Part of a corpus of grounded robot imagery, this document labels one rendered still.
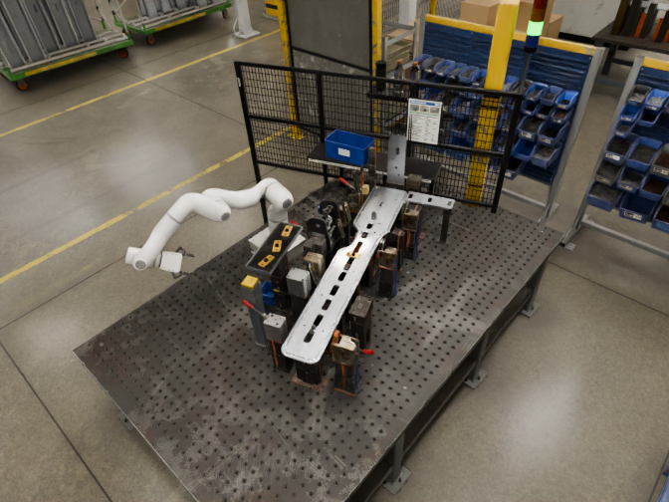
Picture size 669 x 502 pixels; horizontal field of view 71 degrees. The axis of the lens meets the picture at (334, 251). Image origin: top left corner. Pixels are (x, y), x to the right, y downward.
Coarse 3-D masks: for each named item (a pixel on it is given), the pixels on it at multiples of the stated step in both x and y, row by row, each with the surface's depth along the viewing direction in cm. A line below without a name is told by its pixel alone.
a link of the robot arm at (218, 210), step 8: (184, 200) 234; (192, 200) 235; (200, 200) 238; (208, 200) 240; (216, 200) 245; (176, 208) 234; (184, 208) 234; (192, 208) 236; (200, 208) 239; (208, 208) 240; (216, 208) 240; (224, 208) 242; (176, 216) 234; (184, 216) 236; (208, 216) 242; (216, 216) 242; (224, 216) 243
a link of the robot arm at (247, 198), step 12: (264, 180) 272; (276, 180) 275; (204, 192) 250; (216, 192) 252; (228, 192) 254; (240, 192) 257; (252, 192) 260; (264, 192) 272; (228, 204) 257; (240, 204) 256; (252, 204) 261
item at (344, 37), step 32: (288, 0) 453; (320, 0) 425; (352, 0) 400; (288, 32) 474; (320, 32) 445; (352, 32) 418; (288, 64) 497; (320, 64) 468; (352, 64) 438; (352, 96) 460
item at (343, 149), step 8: (328, 136) 320; (336, 136) 331; (344, 136) 327; (352, 136) 324; (360, 136) 320; (368, 136) 317; (328, 144) 319; (336, 144) 315; (344, 144) 311; (352, 144) 328; (360, 144) 325; (368, 144) 310; (328, 152) 323; (336, 152) 319; (344, 152) 315; (352, 152) 312; (360, 152) 309; (344, 160) 320; (352, 160) 316; (360, 160) 313
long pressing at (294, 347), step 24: (384, 192) 297; (360, 216) 280; (384, 216) 279; (360, 240) 264; (336, 264) 251; (360, 264) 250; (312, 312) 227; (336, 312) 227; (288, 336) 217; (312, 360) 207
